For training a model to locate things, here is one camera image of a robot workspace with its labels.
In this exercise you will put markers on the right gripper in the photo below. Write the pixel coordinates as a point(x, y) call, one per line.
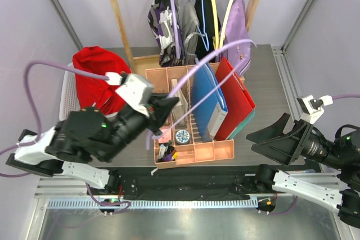
point(282, 148)

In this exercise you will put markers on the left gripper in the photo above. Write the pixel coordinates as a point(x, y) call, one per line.
point(162, 105)

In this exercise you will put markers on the lilac hanger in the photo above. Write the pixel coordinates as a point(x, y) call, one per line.
point(151, 135)
point(175, 29)

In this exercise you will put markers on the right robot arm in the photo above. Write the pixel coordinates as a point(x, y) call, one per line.
point(335, 186)

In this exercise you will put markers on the blue hanger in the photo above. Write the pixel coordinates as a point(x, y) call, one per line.
point(203, 33)

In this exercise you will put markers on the cream yellow hanger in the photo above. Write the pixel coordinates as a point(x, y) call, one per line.
point(217, 25)

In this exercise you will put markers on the beige book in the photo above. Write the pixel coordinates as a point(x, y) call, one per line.
point(181, 107)

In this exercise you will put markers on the pink socket cube lower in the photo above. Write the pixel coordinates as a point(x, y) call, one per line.
point(164, 138)

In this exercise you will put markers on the round patterned tin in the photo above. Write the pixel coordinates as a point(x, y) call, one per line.
point(182, 137)

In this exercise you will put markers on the teal folder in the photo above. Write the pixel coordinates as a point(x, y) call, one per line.
point(241, 125)

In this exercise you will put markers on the pink desk organizer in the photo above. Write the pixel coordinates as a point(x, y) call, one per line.
point(196, 152)

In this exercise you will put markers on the blue file folder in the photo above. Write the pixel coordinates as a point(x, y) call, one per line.
point(211, 113)

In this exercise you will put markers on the pens in organizer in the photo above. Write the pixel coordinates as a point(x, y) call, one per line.
point(167, 152)

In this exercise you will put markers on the red file folder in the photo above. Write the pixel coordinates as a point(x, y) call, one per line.
point(239, 104)

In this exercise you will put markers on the black garment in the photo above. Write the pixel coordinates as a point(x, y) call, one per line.
point(210, 28)

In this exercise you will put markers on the grey garment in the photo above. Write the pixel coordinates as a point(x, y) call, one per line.
point(190, 33)

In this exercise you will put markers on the purple camouflage garment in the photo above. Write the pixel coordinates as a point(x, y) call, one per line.
point(161, 25)

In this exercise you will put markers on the lilac purple garment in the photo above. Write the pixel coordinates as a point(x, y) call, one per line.
point(235, 30)

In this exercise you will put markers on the white plastic basket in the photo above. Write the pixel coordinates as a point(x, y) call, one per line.
point(69, 101)

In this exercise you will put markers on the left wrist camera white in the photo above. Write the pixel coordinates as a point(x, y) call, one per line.
point(134, 89)

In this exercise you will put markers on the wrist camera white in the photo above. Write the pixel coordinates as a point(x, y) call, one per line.
point(134, 89)
point(312, 109)

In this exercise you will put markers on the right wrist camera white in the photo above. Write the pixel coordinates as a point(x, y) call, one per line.
point(312, 109)

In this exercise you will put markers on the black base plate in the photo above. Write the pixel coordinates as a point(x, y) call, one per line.
point(193, 183)

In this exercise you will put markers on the white slotted cable duct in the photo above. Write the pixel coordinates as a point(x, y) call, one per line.
point(87, 203)

